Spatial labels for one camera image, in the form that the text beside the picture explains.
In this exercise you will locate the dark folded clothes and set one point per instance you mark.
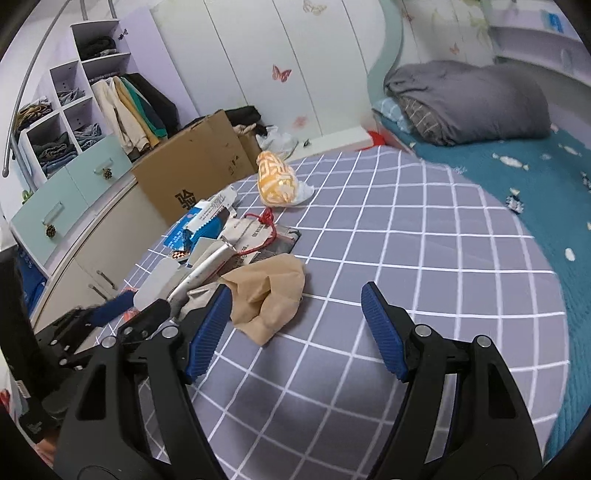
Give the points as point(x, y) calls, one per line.
point(97, 46)

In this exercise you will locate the lilac shelf unit mint drawers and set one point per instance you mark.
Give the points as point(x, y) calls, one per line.
point(46, 217)

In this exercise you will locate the grey foil packet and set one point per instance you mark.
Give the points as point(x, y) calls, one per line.
point(288, 240)

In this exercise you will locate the green plastic ornament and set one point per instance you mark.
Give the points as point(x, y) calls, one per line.
point(25, 196)

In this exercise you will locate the cream butterfly sticker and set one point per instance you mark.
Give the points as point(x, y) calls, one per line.
point(314, 7)

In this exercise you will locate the white printed carton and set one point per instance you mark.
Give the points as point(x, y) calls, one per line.
point(219, 201)

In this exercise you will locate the cream hanging jacket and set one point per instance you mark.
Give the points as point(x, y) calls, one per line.
point(111, 110)

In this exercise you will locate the blue tissue pack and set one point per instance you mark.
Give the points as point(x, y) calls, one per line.
point(37, 286)

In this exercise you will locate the folded grey clothes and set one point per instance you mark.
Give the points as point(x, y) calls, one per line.
point(69, 97)

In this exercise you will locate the lilac wall shelf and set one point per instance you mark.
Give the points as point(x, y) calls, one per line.
point(531, 41)

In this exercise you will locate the white bed step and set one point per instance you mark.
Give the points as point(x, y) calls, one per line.
point(337, 136)

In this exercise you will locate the grey checked tablecloth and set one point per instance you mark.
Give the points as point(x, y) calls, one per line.
point(369, 230)

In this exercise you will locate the stack of folded jeans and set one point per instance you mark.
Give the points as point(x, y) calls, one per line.
point(55, 150)

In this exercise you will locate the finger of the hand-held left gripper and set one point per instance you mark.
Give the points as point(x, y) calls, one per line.
point(111, 309)
point(147, 316)

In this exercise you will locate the white plastic bag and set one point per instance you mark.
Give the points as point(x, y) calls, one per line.
point(281, 141)

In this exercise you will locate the white card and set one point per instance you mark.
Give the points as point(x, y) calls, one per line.
point(157, 281)

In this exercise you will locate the grey duvet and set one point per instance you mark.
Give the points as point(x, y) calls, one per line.
point(461, 101)

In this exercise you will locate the folded blue clothes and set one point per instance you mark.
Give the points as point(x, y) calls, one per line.
point(87, 134)

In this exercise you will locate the pile of folded clothes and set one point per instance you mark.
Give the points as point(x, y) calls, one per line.
point(32, 110)

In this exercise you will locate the grey metal handrail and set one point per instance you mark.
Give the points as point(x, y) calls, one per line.
point(5, 166)

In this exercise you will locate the orange patterned packet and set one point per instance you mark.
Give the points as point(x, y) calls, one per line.
point(277, 180)

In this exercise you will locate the white wardrobe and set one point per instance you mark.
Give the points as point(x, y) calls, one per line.
point(231, 55)

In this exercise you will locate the large cardboard box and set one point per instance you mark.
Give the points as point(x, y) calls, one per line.
point(184, 170)

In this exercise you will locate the red storage box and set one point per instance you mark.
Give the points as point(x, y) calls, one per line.
point(376, 137)

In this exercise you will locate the mint bunk bed frame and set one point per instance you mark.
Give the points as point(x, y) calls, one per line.
point(392, 46)

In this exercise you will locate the blue white wrapper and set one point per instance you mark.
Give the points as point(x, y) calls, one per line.
point(184, 230)

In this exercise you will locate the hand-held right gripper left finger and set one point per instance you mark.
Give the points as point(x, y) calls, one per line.
point(207, 334)

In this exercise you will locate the small blue box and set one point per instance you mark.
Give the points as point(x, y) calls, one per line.
point(551, 21)

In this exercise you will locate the beige low cabinet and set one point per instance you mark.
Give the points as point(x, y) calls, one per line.
point(101, 249)

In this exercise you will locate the pale pink butterfly sticker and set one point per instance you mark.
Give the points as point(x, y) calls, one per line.
point(300, 121)

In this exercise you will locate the silver pouch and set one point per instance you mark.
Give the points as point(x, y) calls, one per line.
point(207, 267)

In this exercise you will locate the black clothes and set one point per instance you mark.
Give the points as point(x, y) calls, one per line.
point(242, 115)

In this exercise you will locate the black hanging coat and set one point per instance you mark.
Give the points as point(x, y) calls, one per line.
point(159, 104)

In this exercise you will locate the pine cone ornament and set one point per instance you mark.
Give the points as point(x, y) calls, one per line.
point(51, 230)
point(108, 173)

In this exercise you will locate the blue checked pillow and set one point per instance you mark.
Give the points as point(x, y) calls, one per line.
point(392, 113)

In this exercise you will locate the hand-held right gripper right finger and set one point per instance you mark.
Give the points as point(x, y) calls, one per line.
point(383, 327)

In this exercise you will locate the brown paper bag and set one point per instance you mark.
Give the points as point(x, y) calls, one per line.
point(268, 290)

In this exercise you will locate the green hanging garment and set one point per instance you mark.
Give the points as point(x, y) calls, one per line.
point(145, 115)

